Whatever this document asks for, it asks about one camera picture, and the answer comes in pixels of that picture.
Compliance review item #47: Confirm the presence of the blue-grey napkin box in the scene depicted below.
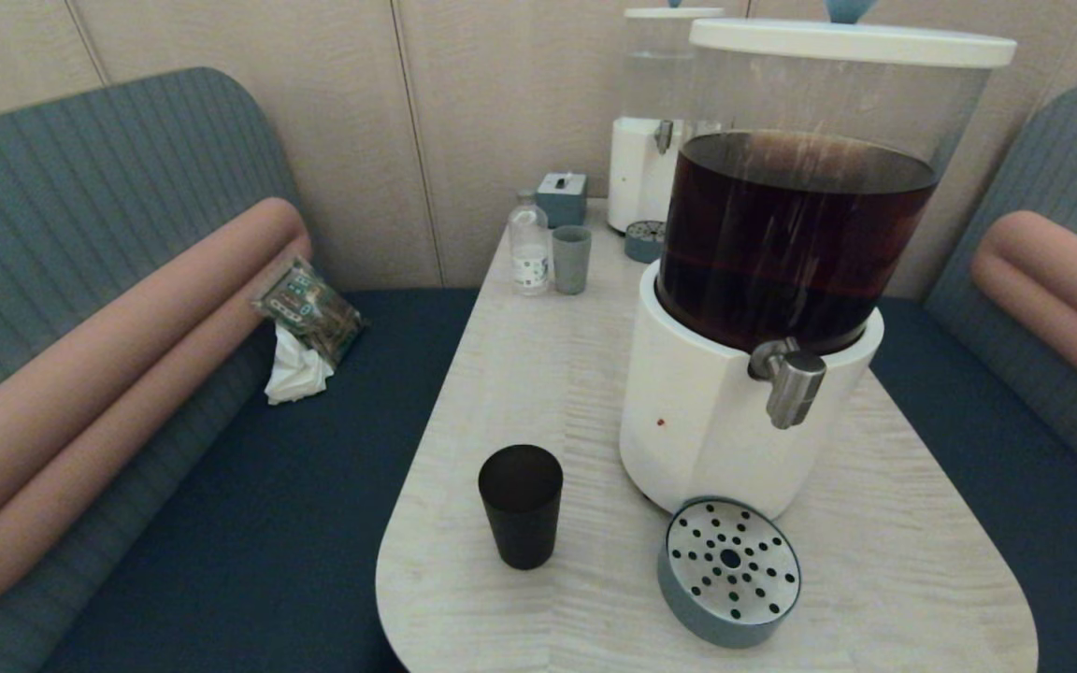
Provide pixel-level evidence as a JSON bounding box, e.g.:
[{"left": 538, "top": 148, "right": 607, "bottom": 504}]
[{"left": 536, "top": 172, "right": 588, "bottom": 228}]

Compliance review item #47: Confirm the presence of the small blue-grey drip tray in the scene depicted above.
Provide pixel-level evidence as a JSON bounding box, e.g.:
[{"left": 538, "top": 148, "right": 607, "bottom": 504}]
[{"left": 625, "top": 220, "right": 668, "bottom": 264}]

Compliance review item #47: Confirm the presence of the steel dispenser tap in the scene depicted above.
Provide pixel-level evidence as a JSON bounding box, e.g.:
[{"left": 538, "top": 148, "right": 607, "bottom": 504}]
[{"left": 748, "top": 337, "right": 827, "bottom": 430}]

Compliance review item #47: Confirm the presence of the large tea dispenser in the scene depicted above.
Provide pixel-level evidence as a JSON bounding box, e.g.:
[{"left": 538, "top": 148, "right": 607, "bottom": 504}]
[{"left": 619, "top": 0, "right": 1018, "bottom": 521}]

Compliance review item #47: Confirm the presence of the grey-blue cup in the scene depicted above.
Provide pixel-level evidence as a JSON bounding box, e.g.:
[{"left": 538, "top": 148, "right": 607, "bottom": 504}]
[{"left": 552, "top": 225, "right": 593, "bottom": 295}]

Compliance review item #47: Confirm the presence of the large blue-grey perforated drip tray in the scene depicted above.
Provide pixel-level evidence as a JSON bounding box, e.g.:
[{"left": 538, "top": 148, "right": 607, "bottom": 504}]
[{"left": 658, "top": 496, "right": 802, "bottom": 650}]

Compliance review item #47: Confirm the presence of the pink bolster cushion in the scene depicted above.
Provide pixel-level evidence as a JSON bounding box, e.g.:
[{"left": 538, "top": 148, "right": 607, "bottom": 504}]
[
  {"left": 0, "top": 196, "right": 313, "bottom": 615},
  {"left": 970, "top": 210, "right": 1077, "bottom": 419}
]

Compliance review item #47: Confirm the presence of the green patterned snack packet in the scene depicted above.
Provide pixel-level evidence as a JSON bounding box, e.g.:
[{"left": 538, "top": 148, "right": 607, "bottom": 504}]
[{"left": 253, "top": 257, "right": 364, "bottom": 365}]

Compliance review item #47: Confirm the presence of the crumpled white tissue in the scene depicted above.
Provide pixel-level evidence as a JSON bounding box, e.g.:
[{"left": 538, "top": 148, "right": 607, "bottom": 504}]
[{"left": 264, "top": 322, "right": 335, "bottom": 406}]

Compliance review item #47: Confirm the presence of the dark blue seat cushion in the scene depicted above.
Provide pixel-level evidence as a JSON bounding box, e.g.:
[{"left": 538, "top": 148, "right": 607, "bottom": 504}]
[
  {"left": 38, "top": 287, "right": 481, "bottom": 673},
  {"left": 870, "top": 297, "right": 1077, "bottom": 673}
]

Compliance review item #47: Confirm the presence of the small clear water dispenser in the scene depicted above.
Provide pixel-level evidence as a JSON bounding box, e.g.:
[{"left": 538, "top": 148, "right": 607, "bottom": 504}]
[{"left": 608, "top": 0, "right": 726, "bottom": 235}]

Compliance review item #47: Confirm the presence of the black tapered cup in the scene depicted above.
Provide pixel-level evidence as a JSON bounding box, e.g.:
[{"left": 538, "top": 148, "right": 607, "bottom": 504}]
[{"left": 478, "top": 444, "right": 564, "bottom": 571}]

